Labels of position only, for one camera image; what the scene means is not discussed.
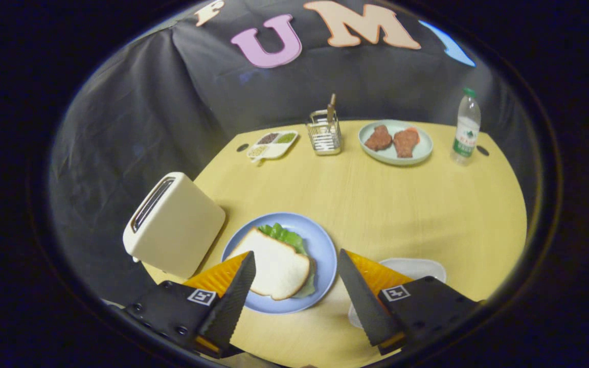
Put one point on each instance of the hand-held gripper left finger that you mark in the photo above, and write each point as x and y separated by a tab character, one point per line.
230	306

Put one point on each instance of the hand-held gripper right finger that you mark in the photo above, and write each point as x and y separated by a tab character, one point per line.
363	306

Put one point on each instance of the plain bread slice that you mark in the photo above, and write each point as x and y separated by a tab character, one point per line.
279	266

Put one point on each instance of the green lettuce leaf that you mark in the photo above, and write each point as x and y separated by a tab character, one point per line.
287	236

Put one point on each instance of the blue plate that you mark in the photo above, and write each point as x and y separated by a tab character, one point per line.
322	255

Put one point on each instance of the white plate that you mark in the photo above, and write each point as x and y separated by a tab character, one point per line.
417	268

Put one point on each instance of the white toaster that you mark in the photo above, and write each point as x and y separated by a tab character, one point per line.
182	230

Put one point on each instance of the light green plate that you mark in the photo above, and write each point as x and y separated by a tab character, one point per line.
395	159

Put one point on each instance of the white divided spice dish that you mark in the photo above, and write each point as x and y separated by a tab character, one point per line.
274	149

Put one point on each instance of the dark brown meat patty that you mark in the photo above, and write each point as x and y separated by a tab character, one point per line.
379	139

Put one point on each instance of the orange-edged brown meat patty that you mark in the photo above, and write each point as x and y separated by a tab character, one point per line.
406	143

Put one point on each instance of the clear water bottle green cap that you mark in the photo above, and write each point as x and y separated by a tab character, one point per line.
466	133

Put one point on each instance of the black backdrop cloth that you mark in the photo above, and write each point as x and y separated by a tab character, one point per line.
136	112

